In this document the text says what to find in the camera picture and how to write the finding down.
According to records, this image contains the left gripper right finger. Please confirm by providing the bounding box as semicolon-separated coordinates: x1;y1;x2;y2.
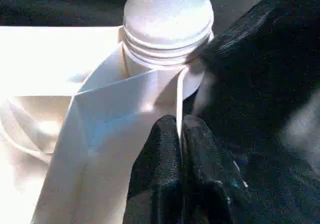
181;115;253;224

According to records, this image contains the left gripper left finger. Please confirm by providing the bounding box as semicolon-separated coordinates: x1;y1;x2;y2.
126;114;185;224

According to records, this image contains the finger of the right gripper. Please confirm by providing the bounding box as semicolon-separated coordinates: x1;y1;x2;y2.
186;0;320;90

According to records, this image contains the white plastic table leg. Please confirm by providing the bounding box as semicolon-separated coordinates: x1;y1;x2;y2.
121;0;215;67

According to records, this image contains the white plastic table top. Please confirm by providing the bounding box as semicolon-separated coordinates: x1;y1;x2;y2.
0;25;216;224

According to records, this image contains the black mat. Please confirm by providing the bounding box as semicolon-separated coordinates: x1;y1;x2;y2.
0;0;320;224

